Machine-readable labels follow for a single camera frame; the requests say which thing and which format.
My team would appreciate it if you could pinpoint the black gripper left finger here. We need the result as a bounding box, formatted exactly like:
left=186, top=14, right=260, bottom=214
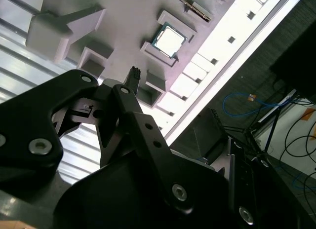
left=0, top=65, right=196, bottom=215

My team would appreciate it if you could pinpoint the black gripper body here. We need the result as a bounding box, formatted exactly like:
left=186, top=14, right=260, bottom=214
left=53, top=150, right=233, bottom=229

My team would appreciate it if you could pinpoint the silver CPU chip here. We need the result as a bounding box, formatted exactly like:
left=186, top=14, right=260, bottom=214
left=151, top=22, right=188, bottom=60

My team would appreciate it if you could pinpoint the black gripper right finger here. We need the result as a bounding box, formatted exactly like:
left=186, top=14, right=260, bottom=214
left=194, top=107, right=304, bottom=229

